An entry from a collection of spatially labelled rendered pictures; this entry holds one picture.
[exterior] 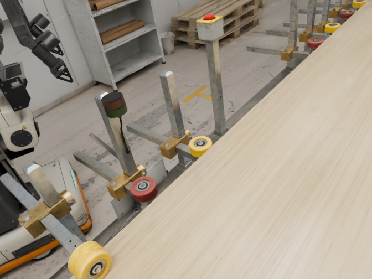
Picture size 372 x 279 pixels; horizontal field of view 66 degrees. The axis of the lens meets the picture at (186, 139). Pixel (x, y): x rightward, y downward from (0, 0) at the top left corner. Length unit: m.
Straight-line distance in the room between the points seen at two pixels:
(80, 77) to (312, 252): 3.50
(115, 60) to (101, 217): 2.50
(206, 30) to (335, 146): 0.59
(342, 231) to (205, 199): 0.34
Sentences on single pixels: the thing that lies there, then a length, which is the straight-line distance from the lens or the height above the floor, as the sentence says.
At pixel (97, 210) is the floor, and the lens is 2.19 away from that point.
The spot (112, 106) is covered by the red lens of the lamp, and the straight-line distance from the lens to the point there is 0.79.
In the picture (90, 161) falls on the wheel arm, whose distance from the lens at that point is 1.14.
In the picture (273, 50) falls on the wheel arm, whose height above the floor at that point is 0.83.
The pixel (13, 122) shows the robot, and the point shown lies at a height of 0.83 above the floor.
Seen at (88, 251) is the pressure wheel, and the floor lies 0.98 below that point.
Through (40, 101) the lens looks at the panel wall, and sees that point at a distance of 3.72.
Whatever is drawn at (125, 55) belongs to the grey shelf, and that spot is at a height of 0.17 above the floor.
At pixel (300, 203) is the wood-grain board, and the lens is 0.81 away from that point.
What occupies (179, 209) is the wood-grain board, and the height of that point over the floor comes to 0.90.
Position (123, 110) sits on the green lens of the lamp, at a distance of 0.80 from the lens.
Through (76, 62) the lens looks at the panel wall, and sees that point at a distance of 3.84.
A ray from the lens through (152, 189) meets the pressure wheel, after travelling 0.87.
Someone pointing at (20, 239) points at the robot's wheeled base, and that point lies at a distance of 1.96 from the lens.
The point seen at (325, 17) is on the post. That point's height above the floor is 0.86.
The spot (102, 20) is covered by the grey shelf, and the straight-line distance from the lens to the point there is 3.99.
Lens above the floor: 1.52
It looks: 37 degrees down
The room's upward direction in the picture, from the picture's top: 11 degrees counter-clockwise
